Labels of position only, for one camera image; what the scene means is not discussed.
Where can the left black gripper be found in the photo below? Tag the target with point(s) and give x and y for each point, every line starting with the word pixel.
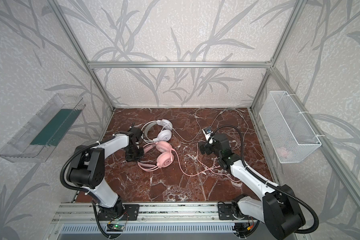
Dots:
pixel 134 153

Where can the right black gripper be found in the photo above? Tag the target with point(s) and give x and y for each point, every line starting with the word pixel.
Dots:
pixel 205 147

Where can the pink headphones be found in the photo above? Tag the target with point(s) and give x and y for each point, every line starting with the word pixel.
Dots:
pixel 163 160

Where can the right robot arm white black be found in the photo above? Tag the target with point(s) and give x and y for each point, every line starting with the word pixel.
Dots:
pixel 277 206

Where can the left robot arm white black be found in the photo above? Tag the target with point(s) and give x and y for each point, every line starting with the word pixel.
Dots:
pixel 85 170

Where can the white headphones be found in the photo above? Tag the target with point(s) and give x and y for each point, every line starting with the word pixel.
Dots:
pixel 164 135

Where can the pink item in basket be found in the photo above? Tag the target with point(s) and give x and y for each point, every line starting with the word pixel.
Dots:
pixel 283 153

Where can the green circuit board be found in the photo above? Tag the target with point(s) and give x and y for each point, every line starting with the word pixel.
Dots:
pixel 115 227

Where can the right wiring connector board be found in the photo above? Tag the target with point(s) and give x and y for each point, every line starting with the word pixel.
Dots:
pixel 242 230

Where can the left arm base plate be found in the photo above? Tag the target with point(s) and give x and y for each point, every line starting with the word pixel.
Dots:
pixel 128 212

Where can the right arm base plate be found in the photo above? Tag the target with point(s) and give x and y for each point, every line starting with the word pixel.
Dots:
pixel 231 212

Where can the aluminium front rail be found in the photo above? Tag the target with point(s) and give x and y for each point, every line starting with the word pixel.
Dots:
pixel 154 212

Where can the white wire mesh basket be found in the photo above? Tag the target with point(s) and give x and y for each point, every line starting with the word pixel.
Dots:
pixel 288 127

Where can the clear plastic wall bin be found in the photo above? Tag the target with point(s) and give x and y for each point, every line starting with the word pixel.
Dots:
pixel 35 142

